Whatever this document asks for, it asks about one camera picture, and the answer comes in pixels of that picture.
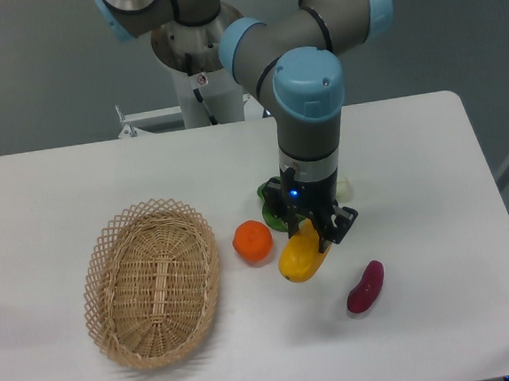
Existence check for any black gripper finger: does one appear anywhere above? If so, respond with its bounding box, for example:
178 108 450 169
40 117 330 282
285 205 302 237
311 216 332 254

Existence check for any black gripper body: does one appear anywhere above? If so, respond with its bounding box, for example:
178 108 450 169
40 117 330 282
263 171 357 244

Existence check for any yellow mango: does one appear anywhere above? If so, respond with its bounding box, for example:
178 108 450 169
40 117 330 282
278 219 331 283

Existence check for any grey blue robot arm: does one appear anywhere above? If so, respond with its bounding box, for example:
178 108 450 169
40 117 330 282
93 0 394 251

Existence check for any green pepper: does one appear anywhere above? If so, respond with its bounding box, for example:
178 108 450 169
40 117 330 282
257 176 289 233

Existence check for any orange fruit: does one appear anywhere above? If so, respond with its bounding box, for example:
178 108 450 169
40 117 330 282
232 220 274 264

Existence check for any white garlic bulb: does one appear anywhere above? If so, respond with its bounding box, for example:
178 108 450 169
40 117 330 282
336 175 353 202

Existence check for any purple sweet potato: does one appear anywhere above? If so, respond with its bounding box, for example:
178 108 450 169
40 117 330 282
346 260 385 314

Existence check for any woven wicker basket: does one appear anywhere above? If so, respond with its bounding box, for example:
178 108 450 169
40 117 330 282
84 199 220 369

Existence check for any white metal base frame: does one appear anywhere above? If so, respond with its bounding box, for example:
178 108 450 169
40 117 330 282
115 94 271 139

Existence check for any black cable on pedestal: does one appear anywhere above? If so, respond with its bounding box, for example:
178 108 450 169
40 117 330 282
185 50 219 128

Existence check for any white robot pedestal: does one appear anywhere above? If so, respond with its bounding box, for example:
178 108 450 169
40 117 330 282
150 4 244 129

